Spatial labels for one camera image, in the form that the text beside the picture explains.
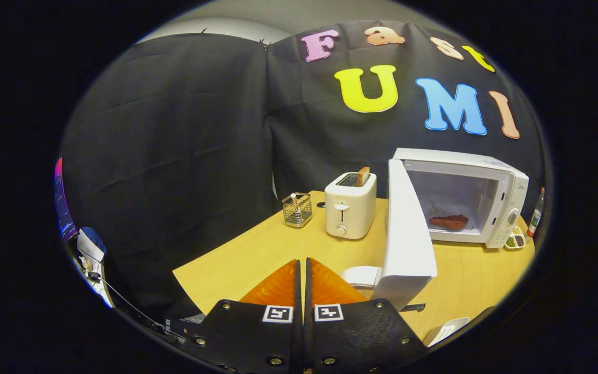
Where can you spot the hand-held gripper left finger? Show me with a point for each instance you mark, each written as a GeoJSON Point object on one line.
{"type": "Point", "coordinates": [242, 337]}

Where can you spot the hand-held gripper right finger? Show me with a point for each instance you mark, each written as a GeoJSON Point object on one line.
{"type": "Point", "coordinates": [361, 337]}

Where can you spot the white toaster oven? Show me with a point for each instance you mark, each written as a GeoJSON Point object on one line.
{"type": "Point", "coordinates": [408, 244]}

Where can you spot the reddish brown meat piece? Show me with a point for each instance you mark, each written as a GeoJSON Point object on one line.
{"type": "Point", "coordinates": [449, 222]}

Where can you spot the white pop-up toaster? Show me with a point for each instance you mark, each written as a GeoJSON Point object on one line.
{"type": "Point", "coordinates": [348, 213]}

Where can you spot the white ribbed tray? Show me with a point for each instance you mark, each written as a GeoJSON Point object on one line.
{"type": "Point", "coordinates": [447, 331]}

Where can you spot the toast slice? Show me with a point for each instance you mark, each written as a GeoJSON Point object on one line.
{"type": "Point", "coordinates": [363, 176]}

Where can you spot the white device with blue cap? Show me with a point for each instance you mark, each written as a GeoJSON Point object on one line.
{"type": "Point", "coordinates": [91, 244]}

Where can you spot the divided white bean tray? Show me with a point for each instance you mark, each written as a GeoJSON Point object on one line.
{"type": "Point", "coordinates": [515, 240]}

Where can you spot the clear plastic bottle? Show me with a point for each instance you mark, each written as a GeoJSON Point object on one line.
{"type": "Point", "coordinates": [536, 215]}

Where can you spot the computer monitor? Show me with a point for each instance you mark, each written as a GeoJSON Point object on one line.
{"type": "Point", "coordinates": [64, 202]}

